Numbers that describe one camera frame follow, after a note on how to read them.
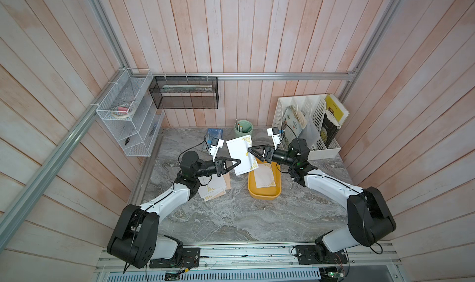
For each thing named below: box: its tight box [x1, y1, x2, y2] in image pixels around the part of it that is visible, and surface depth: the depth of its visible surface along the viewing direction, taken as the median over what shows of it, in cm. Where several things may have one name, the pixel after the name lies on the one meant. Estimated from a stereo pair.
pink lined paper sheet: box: [222, 171, 232, 190], surface depth 97 cm
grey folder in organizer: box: [297, 112, 320, 150], surface depth 97 cm
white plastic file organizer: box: [271, 94, 342, 161], surface depth 103 cm
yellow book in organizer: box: [325, 94, 350, 125], surface depth 96 cm
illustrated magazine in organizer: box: [282, 105, 309, 149], surface depth 100 cm
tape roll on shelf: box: [111, 105, 130, 119], surface depth 76 cm
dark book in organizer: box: [320, 108, 341, 149], surface depth 100 cm
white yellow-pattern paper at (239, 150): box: [225, 134, 259, 176], surface depth 73 cm
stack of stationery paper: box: [253, 163, 276, 189], surface depth 98 cm
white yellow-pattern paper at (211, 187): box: [197, 173, 227, 203], surface depth 92 cm
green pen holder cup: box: [233, 119, 254, 137], surface depth 106 cm
